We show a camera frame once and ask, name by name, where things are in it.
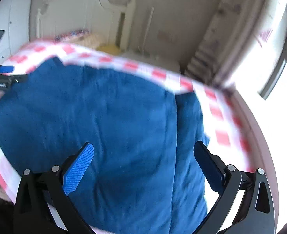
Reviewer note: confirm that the patterned red blue pillow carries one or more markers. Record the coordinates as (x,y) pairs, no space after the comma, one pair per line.
(71,34)

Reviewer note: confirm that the pink checkered bed quilt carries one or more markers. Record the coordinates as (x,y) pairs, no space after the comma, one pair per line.
(222,125)

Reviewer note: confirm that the yellow pillow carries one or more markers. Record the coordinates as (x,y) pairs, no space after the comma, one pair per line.
(110,49)

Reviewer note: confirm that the white wooden headboard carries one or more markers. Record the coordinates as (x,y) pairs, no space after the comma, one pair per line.
(113,22)

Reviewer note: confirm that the sailboat print curtain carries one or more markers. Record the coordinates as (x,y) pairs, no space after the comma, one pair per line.
(218,55)

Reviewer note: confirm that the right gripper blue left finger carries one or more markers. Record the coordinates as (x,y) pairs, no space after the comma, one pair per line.
(76,167)

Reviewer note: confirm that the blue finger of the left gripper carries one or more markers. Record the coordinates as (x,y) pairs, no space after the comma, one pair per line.
(6,69)

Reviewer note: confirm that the blue quilted puffer jacket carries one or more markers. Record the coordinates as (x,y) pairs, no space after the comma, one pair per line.
(143,177)

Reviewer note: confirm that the cream floral pillow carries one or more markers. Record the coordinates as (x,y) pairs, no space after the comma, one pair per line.
(91,40)

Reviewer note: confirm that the white wardrobe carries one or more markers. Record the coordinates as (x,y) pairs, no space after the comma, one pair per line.
(14,20)

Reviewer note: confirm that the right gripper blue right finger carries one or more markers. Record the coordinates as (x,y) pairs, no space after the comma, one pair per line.
(211,167)

